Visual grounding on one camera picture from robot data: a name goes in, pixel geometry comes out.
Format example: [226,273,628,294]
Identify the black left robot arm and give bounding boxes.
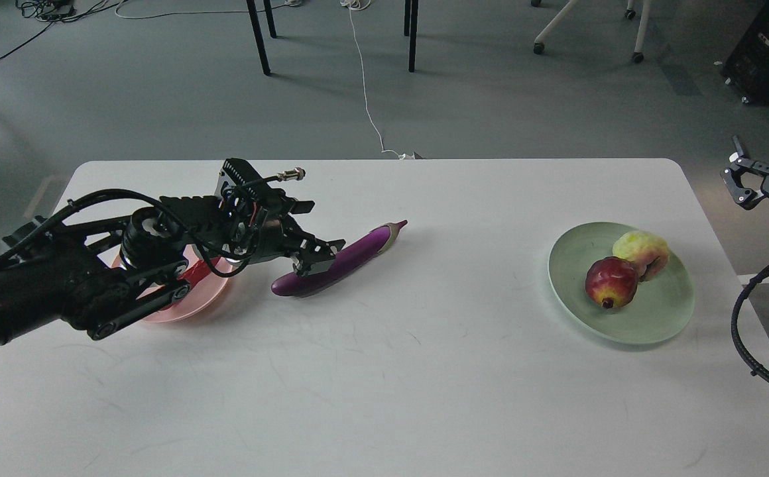
[0,159,344,345]

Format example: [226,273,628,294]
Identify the red chili pepper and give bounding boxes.
[173,258,228,303]

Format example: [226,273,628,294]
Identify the black floor cables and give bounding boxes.
[0,0,120,80]

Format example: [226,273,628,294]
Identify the white chair base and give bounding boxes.
[531,1,654,64]

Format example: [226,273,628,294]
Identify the purple eggplant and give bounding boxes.
[270,219,408,297]

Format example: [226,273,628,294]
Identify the white floor cable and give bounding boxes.
[114,0,418,161]

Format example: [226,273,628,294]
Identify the pink plate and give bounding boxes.
[109,245,233,323]

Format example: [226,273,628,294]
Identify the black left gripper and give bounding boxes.
[215,158,346,277]

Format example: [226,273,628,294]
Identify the black table legs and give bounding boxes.
[245,0,420,76]

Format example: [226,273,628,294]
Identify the yellow-green peach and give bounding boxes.
[612,230,670,283]

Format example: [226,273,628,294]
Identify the red pomegranate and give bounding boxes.
[584,256,639,310]

